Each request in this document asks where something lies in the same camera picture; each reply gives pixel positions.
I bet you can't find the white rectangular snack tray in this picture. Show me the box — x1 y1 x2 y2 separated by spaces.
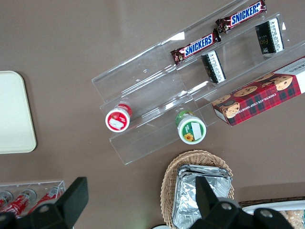
242 200 305 229

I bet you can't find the small black chocolate box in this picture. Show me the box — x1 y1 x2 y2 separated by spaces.
254 18 285 55
201 50 226 84

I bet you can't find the clear rice cracker packet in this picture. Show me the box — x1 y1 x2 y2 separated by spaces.
278 209 305 229

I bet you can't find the clear acrylic bottle rack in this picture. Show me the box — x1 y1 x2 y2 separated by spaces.
0 180 66 215

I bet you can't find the red tartan cookie box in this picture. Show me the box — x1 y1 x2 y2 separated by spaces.
211 56 305 127

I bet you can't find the dark woven tray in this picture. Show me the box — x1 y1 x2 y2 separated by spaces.
238 196 305 208

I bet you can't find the clear acrylic step stand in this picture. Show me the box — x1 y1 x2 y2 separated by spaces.
91 0 305 166

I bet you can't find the cream rectangular serving tray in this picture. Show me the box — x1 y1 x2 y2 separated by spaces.
0 71 37 154

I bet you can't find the aluminium foil tray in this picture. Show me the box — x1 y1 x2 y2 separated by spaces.
173 164 233 229
177 164 233 182

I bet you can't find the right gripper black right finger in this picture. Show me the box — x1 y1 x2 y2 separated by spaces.
190 176 253 229

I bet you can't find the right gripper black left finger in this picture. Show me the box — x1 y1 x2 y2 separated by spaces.
30 176 89 229

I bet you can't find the Snickers chocolate bar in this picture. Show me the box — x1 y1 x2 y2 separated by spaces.
215 0 267 33
170 28 222 65

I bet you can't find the oval light wicker basket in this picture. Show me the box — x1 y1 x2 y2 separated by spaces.
160 149 235 229

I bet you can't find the green lidded drink cup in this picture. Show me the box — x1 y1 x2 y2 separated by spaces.
175 109 207 145

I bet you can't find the red lidded drink cup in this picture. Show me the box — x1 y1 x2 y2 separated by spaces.
104 103 133 133

